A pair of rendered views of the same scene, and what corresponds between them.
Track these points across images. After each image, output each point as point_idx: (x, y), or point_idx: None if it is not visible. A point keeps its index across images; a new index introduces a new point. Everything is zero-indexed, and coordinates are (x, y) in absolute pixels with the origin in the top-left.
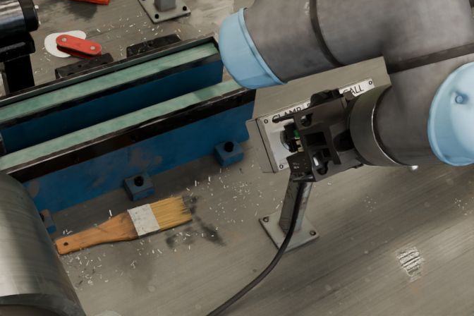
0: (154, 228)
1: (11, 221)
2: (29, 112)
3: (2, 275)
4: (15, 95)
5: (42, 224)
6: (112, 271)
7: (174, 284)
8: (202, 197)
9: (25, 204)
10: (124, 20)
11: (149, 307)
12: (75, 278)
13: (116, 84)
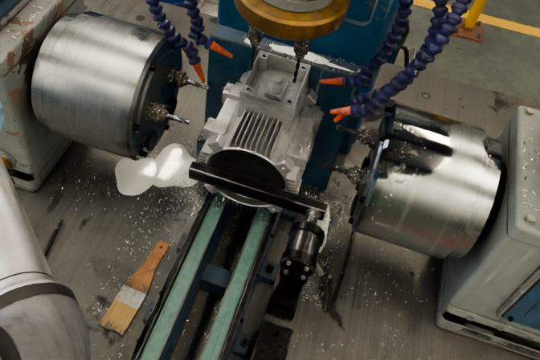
0: (118, 296)
1: (93, 83)
2: (241, 252)
3: (64, 54)
4: (259, 251)
5: (99, 120)
6: (120, 256)
7: (75, 276)
8: (107, 349)
9: (107, 108)
10: None
11: (79, 254)
12: (137, 237)
13: (215, 320)
